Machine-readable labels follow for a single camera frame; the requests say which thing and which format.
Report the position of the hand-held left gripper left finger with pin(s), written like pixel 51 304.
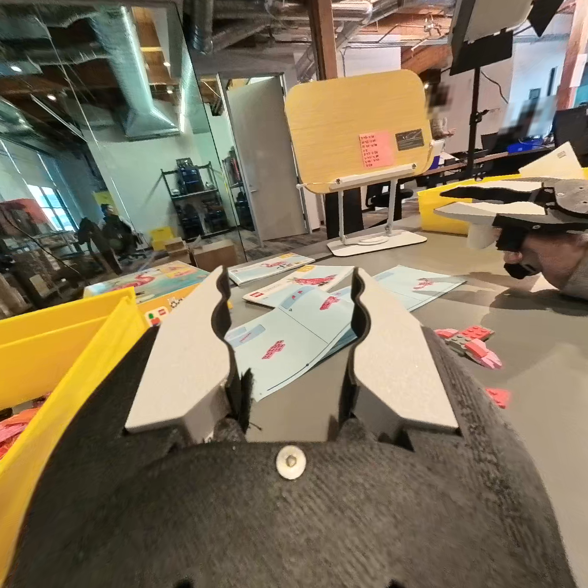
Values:
pixel 183 367

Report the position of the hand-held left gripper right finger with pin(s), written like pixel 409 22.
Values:
pixel 399 367

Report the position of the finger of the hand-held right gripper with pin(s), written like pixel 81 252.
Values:
pixel 505 189
pixel 496 212

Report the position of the pink red grey brick model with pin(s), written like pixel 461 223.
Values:
pixel 468 344

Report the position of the red slope brick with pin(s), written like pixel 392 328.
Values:
pixel 498 397

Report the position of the yellow plastic bin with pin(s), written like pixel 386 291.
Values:
pixel 429 225
pixel 69 367

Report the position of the pile of toy bricks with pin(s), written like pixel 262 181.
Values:
pixel 18 432

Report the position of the person's right hand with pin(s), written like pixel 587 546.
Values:
pixel 560 257

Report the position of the orange toy brick box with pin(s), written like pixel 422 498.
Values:
pixel 138 282

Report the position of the open instruction booklet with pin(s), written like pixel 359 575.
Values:
pixel 294 340

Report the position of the cardboard box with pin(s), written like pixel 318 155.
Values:
pixel 213 255

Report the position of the flamingo cover instruction booklet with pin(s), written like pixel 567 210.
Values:
pixel 271 268

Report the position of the small yellow crate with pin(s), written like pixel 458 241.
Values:
pixel 163 236

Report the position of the pink sticky note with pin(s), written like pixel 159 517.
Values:
pixel 376 149

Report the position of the black shelving rack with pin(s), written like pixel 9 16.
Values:
pixel 197 197

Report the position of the wooden book stand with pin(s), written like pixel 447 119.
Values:
pixel 349 119

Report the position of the grey door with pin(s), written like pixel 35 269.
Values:
pixel 271 160

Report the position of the metal ventilation duct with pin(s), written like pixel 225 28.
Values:
pixel 138 69

